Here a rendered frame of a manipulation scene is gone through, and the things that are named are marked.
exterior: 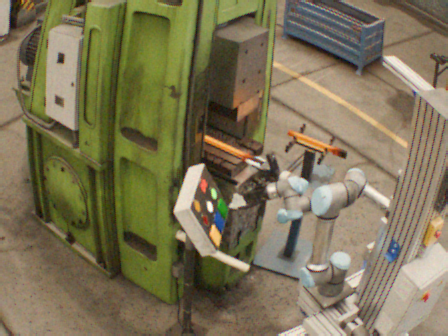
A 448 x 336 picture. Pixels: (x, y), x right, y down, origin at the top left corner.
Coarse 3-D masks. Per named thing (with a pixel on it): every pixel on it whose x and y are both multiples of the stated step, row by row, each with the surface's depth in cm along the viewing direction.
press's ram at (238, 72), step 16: (224, 32) 315; (240, 32) 317; (256, 32) 320; (224, 48) 312; (240, 48) 308; (256, 48) 322; (224, 64) 318; (240, 64) 315; (256, 64) 330; (224, 80) 323; (240, 80) 322; (256, 80) 337; (224, 96) 328; (240, 96) 330
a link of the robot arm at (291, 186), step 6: (282, 180) 310; (288, 180) 308; (294, 180) 306; (276, 186) 309; (282, 186) 308; (288, 186) 307; (294, 186) 306; (300, 186) 309; (282, 192) 309; (288, 192) 307; (294, 192) 307
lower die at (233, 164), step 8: (216, 136) 376; (208, 144) 370; (232, 144) 371; (208, 152) 365; (216, 152) 365; (224, 152) 365; (248, 152) 367; (208, 160) 361; (216, 160) 360; (232, 160) 360; (240, 160) 361; (216, 168) 360; (224, 168) 357; (232, 168) 356; (240, 168) 363; (232, 176) 359
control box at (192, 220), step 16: (192, 176) 314; (208, 176) 320; (192, 192) 302; (208, 192) 315; (176, 208) 297; (192, 208) 295; (208, 208) 310; (192, 224) 297; (208, 224) 305; (224, 224) 322; (192, 240) 303; (208, 240) 301
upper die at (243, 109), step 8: (256, 96) 345; (208, 104) 343; (216, 104) 340; (240, 104) 334; (248, 104) 341; (256, 104) 349; (216, 112) 342; (224, 112) 339; (232, 112) 336; (240, 112) 337; (248, 112) 344
